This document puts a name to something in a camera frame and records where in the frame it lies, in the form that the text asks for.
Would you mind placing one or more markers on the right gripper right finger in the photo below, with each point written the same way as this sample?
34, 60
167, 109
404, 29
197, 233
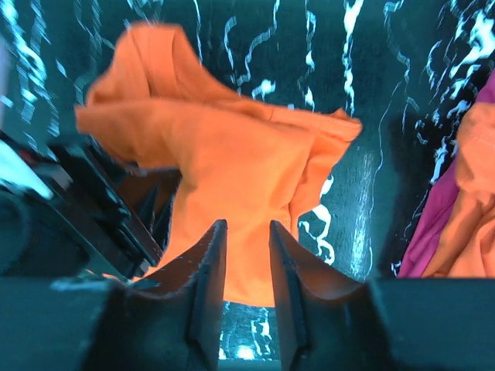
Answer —
326, 320

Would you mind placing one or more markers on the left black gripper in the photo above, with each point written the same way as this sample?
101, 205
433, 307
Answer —
120, 215

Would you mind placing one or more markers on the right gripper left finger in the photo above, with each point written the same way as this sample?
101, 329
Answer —
173, 324

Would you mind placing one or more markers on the orange t shirt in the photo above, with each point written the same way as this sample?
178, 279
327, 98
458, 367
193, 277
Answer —
466, 246
241, 160

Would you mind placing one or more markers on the folded magenta t shirt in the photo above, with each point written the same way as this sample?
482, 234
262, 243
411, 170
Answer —
437, 211

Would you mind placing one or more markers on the folded orange t shirt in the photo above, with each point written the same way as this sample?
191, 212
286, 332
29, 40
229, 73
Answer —
466, 246

